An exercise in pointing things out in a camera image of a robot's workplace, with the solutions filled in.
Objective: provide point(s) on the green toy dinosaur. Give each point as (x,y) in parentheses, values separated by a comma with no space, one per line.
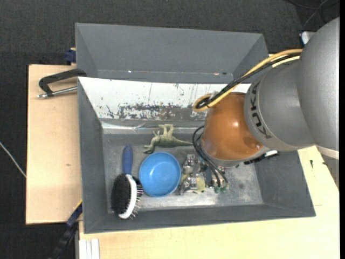
(165,141)

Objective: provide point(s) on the blue bowl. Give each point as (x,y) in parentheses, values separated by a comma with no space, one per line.
(159,174)

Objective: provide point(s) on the grey metal bin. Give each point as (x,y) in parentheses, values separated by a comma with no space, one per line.
(167,53)

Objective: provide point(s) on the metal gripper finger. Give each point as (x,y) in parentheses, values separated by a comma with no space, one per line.
(189,163)
(189,184)

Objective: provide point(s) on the pale yellow small object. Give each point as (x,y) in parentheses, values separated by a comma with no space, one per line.
(200,184)

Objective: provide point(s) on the pale cardboard board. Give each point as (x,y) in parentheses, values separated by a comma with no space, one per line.
(52,150)

